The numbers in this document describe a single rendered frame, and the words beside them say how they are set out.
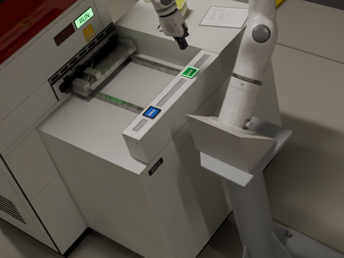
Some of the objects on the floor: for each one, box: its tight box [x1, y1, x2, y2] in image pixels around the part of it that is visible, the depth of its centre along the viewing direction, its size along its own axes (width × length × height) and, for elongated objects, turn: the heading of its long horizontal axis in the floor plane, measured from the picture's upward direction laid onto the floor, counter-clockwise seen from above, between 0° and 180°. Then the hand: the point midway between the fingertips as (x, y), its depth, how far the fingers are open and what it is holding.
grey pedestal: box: [200, 116, 344, 258], centre depth 269 cm, size 51×44×82 cm
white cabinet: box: [36, 52, 282, 258], centre depth 316 cm, size 64×96×82 cm, turn 156°
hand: (182, 43), depth 252 cm, fingers closed
